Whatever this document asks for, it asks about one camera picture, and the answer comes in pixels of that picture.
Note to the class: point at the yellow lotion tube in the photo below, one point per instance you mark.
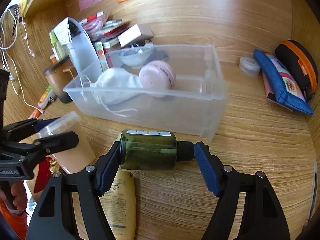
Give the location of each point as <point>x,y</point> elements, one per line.
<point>119,206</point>

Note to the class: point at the gourd charm with tassel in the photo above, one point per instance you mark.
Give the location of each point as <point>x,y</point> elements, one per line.
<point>54,166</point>

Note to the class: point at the red white marker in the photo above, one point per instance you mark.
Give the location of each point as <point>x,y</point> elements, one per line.
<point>91,18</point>

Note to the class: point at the blue colourful pencil pouch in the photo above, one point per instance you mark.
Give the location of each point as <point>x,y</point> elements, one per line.
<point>284,86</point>

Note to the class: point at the stack of booklets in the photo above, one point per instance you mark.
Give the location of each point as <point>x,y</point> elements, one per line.
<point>101,32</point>

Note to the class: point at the fruit pattern box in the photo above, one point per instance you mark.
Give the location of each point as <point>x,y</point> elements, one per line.
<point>101,55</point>

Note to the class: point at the orange capped marker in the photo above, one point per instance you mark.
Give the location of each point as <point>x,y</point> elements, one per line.
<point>36,113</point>

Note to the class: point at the left hand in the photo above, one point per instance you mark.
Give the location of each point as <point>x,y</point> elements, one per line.
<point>19,196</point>

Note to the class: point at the green cap lotion bottle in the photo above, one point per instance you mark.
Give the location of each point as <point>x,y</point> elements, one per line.
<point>57,47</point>

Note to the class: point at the beige drink cup with lid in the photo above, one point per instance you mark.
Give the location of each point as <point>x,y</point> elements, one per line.
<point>77,155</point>

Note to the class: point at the brown ceramic mug with lid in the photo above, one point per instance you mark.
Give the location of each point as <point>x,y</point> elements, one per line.
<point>59,75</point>

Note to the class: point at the pink round compact case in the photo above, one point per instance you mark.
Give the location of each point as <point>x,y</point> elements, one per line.
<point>157,75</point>

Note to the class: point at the orange packet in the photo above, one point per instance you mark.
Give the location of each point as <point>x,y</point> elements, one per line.
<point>53,59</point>

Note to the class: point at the white rectangular box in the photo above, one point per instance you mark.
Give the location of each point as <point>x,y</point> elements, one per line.
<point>134,34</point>

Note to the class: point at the dark green glass bottle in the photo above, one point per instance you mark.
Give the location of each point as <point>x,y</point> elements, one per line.
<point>153,150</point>

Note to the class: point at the clear plastic storage bin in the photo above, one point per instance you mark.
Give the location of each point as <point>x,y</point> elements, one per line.
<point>194,106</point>

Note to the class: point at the small bowl of trinkets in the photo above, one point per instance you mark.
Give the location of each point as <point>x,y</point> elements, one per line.
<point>135,57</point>

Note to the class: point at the black orange zip case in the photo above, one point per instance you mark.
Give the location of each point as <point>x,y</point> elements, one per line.
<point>300,64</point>

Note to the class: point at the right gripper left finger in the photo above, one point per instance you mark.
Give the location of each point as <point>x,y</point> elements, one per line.
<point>54,216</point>

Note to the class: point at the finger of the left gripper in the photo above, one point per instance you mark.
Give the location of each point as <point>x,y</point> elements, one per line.
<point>23,129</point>
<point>51,144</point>

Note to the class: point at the small round white jar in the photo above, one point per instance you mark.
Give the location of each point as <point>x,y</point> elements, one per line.
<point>249,66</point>

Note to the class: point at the red velvet pouch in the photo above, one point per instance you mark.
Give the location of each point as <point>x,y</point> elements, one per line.
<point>43,175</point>

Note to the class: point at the white drawstring cloth pouch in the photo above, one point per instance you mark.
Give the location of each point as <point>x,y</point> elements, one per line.
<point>114,78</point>

